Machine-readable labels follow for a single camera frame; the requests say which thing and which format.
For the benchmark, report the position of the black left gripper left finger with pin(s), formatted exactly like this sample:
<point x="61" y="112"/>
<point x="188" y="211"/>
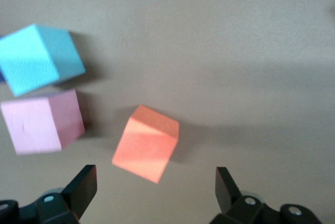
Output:
<point x="81" y="192"/>

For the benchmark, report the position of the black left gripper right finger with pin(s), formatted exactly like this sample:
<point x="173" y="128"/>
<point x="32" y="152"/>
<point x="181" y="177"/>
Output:
<point x="227" y="197"/>

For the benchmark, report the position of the orange foam cube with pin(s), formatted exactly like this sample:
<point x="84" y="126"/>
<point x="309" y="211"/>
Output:
<point x="146" y="148"/>

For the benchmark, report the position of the pink foam cube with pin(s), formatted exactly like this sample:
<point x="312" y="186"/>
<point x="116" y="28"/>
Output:
<point x="36" y="127"/>

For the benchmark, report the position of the cyan foam cube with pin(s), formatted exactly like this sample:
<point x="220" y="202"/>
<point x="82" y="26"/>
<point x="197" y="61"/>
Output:
<point x="34" y="61"/>

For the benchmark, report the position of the purple foam cube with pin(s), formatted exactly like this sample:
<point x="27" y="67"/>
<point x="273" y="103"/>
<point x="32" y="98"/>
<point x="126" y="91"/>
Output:
<point x="1" y="77"/>

